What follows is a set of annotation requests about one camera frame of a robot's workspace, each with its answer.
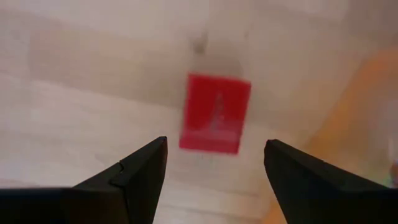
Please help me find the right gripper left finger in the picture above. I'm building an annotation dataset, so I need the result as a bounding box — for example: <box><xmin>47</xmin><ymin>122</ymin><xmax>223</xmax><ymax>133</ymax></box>
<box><xmin>0</xmin><ymin>136</ymin><xmax>169</xmax><ymax>224</ymax></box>

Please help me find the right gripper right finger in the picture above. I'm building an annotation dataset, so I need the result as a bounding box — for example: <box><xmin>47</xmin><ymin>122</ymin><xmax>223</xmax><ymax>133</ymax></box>
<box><xmin>263</xmin><ymin>139</ymin><xmax>398</xmax><ymax>224</ymax></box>

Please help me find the red wall charger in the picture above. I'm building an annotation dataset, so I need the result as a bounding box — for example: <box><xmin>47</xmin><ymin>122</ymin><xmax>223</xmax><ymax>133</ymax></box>
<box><xmin>178</xmin><ymin>73</ymin><xmax>252</xmax><ymax>156</ymax></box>

